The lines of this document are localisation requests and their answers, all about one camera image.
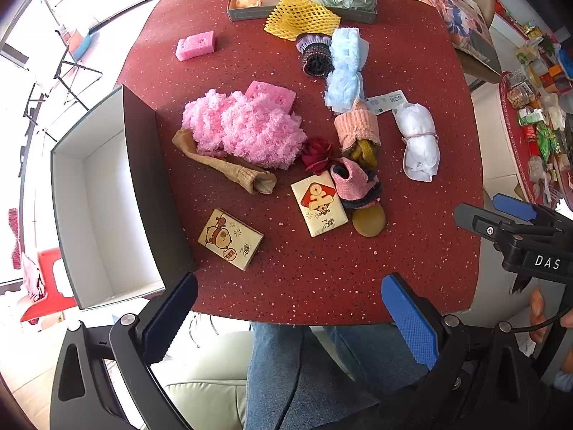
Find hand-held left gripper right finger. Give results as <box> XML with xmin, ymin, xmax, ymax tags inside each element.
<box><xmin>380</xmin><ymin>272</ymin><xmax>560</xmax><ymax>430</ymax></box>

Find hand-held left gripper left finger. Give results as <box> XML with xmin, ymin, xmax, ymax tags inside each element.
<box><xmin>49</xmin><ymin>271</ymin><xmax>200</xmax><ymax>430</ymax></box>

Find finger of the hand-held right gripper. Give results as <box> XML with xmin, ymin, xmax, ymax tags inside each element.
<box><xmin>453</xmin><ymin>203</ymin><xmax>538</xmax><ymax>252</ymax></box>
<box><xmin>492</xmin><ymin>193</ymin><xmax>573</xmax><ymax>234</ymax></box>

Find white cloth bundle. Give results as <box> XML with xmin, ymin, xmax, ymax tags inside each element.
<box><xmin>391</xmin><ymin>102</ymin><xmax>442</xmax><ymax>183</ymax></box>

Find tissue pack with cartoon print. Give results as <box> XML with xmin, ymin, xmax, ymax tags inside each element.
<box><xmin>198</xmin><ymin>208</ymin><xmax>264</xmax><ymax>272</ymax></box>

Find grey white storage box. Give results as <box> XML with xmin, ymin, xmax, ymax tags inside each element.
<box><xmin>50</xmin><ymin>84</ymin><xmax>198</xmax><ymax>311</ymax></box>

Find pink knit sock dark cuff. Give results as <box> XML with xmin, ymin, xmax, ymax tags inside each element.
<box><xmin>330</xmin><ymin>158</ymin><xmax>384</xmax><ymax>210</ymax></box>

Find tissue pack with red print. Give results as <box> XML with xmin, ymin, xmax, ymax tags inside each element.
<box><xmin>291</xmin><ymin>175</ymin><xmax>349</xmax><ymax>237</ymax></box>

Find pink and yellow sock roll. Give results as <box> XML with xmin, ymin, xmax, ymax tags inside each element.
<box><xmin>333</xmin><ymin>99</ymin><xmax>382</xmax><ymax>166</ymax></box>

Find tan sock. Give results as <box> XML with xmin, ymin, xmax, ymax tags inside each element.
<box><xmin>172</xmin><ymin>128</ymin><xmax>278</xmax><ymax>195</ymax></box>

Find red fabric rose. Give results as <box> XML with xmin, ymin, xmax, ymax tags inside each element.
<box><xmin>301</xmin><ymin>137</ymin><xmax>336</xmax><ymax>175</ymax></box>

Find pink fluffy cloth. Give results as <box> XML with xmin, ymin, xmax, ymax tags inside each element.
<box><xmin>181</xmin><ymin>90</ymin><xmax>309</xmax><ymax>171</ymax></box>

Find large pink sponge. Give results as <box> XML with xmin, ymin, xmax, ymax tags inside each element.
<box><xmin>244</xmin><ymin>81</ymin><xmax>297</xmax><ymax>115</ymax></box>

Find person's right forearm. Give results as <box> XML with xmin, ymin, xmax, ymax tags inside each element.
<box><xmin>553</xmin><ymin>354</ymin><xmax>573</xmax><ymax>392</ymax></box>

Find person's right hand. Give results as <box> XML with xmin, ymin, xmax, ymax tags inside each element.
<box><xmin>529</xmin><ymin>287</ymin><xmax>550</xmax><ymax>345</ymax></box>

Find round side table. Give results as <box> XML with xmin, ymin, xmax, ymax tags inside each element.
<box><xmin>499</xmin><ymin>72</ymin><xmax>573</xmax><ymax>209</ymax></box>

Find cream leather seat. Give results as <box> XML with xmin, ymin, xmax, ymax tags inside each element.
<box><xmin>161</xmin><ymin>314</ymin><xmax>251</xmax><ymax>430</ymax></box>

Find amber round disc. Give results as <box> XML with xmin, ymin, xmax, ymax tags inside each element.
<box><xmin>351</xmin><ymin>204</ymin><xmax>386</xmax><ymax>237</ymax></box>

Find pile of snack packets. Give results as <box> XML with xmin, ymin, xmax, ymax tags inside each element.
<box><xmin>506</xmin><ymin>9</ymin><xmax>573</xmax><ymax>202</ymax></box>

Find person's legs in jeans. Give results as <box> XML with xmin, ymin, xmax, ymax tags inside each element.
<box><xmin>244</xmin><ymin>320</ymin><xmax>430</xmax><ymax>430</ymax></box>

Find red plastic stool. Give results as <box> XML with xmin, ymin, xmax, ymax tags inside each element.
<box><xmin>20</xmin><ymin>246</ymin><xmax>77</xmax><ymax>323</ymax></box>

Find white paper tag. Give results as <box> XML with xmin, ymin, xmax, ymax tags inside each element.
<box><xmin>366</xmin><ymin>91</ymin><xmax>406</xmax><ymax>117</ymax></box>

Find dark red netted cloth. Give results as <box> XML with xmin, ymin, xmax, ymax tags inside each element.
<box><xmin>6</xmin><ymin>208</ymin><xmax>23</xmax><ymax>269</ymax></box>

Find printed cushion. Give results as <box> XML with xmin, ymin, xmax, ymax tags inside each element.
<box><xmin>412</xmin><ymin>0</ymin><xmax>502</xmax><ymax>75</ymax></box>

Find light blue fluffy cloth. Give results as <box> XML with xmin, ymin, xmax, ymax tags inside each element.
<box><xmin>323</xmin><ymin>28</ymin><xmax>370</xmax><ymax>114</ymax></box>

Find purple and dark sock roll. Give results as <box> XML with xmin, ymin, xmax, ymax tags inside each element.
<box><xmin>295</xmin><ymin>32</ymin><xmax>334</xmax><ymax>77</ymax></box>

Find yellow foam net sleeve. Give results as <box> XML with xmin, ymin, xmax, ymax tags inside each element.
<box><xmin>264</xmin><ymin>0</ymin><xmax>342</xmax><ymax>41</ymax></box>

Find small pink sponge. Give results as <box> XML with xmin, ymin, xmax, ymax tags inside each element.
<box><xmin>175</xmin><ymin>30</ymin><xmax>216</xmax><ymax>62</ymax></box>

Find blue plastic basin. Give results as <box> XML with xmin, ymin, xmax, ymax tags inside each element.
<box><xmin>69</xmin><ymin>29</ymin><xmax>98</xmax><ymax>62</ymax></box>

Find black frame folding chair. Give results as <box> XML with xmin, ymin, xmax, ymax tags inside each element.
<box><xmin>18</xmin><ymin>27</ymin><xmax>103</xmax><ymax>130</ymax></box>

